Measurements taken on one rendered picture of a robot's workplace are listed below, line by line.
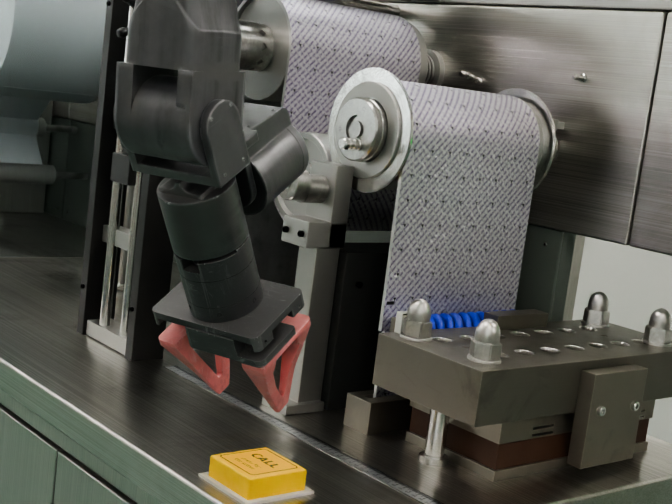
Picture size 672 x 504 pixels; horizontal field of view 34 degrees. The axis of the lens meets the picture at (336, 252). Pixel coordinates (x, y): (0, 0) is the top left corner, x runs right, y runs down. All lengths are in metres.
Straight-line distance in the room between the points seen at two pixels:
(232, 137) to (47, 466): 0.77
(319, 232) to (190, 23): 0.61
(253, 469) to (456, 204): 0.44
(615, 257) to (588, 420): 3.09
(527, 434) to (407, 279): 0.23
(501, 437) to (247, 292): 0.47
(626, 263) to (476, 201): 2.96
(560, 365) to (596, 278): 3.16
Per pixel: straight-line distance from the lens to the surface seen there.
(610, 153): 1.48
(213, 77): 0.73
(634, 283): 4.28
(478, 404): 1.14
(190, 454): 1.17
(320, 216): 1.32
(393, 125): 1.27
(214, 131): 0.73
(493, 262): 1.41
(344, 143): 1.26
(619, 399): 1.30
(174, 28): 0.73
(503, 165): 1.39
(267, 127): 0.81
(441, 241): 1.33
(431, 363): 1.18
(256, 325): 0.80
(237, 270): 0.80
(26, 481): 1.50
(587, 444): 1.27
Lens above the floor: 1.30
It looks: 9 degrees down
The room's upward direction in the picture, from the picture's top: 7 degrees clockwise
